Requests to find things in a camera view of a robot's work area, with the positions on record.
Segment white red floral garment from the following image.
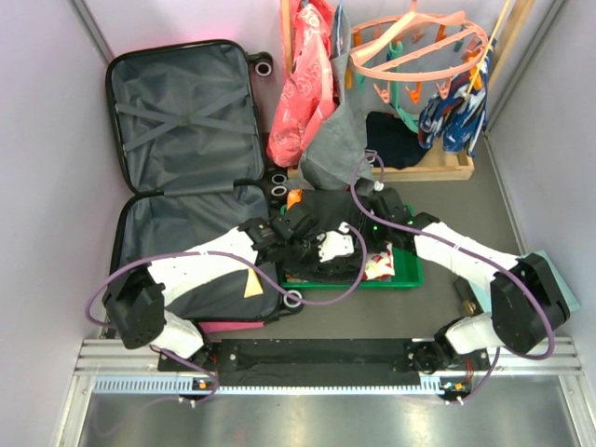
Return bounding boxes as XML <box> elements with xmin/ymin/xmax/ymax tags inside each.
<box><xmin>363</xmin><ymin>249</ymin><xmax>395</xmax><ymax>281</ymax></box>

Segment green plastic tray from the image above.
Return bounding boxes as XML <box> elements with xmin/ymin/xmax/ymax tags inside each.
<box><xmin>277</xmin><ymin>203</ymin><xmax>425</xmax><ymax>291</ymax></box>

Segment orange item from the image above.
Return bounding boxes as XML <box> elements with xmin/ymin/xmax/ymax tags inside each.
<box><xmin>286</xmin><ymin>188</ymin><xmax>305</xmax><ymax>210</ymax></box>

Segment black denim jeans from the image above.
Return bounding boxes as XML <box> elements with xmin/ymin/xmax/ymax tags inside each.
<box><xmin>281</xmin><ymin>190</ymin><xmax>375</xmax><ymax>283</ymax></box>

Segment light blue plastic tray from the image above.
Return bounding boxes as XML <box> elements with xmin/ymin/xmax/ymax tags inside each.
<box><xmin>467</xmin><ymin>251</ymin><xmax>580</xmax><ymax>313</ymax></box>

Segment pink hard-shell suitcase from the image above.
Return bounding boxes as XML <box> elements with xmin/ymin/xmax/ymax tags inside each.
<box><xmin>104</xmin><ymin>39</ymin><xmax>304</xmax><ymax>334</ymax></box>

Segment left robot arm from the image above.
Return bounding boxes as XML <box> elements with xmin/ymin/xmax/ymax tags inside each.
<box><xmin>101</xmin><ymin>206</ymin><xmax>327</xmax><ymax>370</ymax></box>

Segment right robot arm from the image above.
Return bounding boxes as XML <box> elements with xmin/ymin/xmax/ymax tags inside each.
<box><xmin>366</xmin><ymin>189</ymin><xmax>571</xmax><ymax>369</ymax></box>

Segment grey hanging garment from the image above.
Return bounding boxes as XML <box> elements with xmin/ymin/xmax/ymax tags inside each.
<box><xmin>298</xmin><ymin>6</ymin><xmax>374</xmax><ymax>194</ymax></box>

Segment dark navy folded garment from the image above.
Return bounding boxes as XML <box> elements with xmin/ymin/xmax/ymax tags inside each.
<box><xmin>366</xmin><ymin>112</ymin><xmax>428</xmax><ymax>169</ymax></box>

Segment wooden clothes rack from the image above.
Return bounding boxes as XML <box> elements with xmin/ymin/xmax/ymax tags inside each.
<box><xmin>278</xmin><ymin>0</ymin><xmax>536</xmax><ymax>183</ymax></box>

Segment blue white patterned garment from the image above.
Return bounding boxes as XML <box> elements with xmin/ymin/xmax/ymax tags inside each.
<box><xmin>417</xmin><ymin>47</ymin><xmax>494</xmax><ymax>157</ymax></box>

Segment coral patterned jacket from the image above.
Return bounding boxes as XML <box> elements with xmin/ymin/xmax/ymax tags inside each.
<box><xmin>267</xmin><ymin>1</ymin><xmax>336</xmax><ymax>168</ymax></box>

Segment teal round clothes hanger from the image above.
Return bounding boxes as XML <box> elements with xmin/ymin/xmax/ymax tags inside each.
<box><xmin>351</xmin><ymin>30</ymin><xmax>467</xmax><ymax>136</ymax></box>

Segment pink round clothes hanger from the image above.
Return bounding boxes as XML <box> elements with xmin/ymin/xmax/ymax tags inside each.
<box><xmin>345</xmin><ymin>1</ymin><xmax>490</xmax><ymax>104</ymax></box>

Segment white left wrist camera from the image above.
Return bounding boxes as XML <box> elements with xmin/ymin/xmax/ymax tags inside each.
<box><xmin>318</xmin><ymin>222</ymin><xmax>355</xmax><ymax>264</ymax></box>

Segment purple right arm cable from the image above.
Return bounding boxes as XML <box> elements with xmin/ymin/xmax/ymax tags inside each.
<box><xmin>349</xmin><ymin>152</ymin><xmax>556</xmax><ymax>406</ymax></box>

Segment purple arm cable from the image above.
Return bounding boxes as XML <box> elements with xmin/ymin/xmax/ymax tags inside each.
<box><xmin>84</xmin><ymin>223</ymin><xmax>369</xmax><ymax>406</ymax></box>
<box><xmin>349</xmin><ymin>152</ymin><xmax>556</xmax><ymax>406</ymax></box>

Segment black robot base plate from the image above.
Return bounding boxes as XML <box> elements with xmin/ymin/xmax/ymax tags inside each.
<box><xmin>157</xmin><ymin>337</ymin><xmax>493</xmax><ymax>387</ymax></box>

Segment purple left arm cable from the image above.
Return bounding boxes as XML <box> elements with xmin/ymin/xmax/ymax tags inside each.
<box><xmin>84</xmin><ymin>223</ymin><xmax>369</xmax><ymax>406</ymax></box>

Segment aluminium rail frame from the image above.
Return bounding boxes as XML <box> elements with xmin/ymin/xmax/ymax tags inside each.
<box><xmin>53</xmin><ymin>337</ymin><xmax>595</xmax><ymax>446</ymax></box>

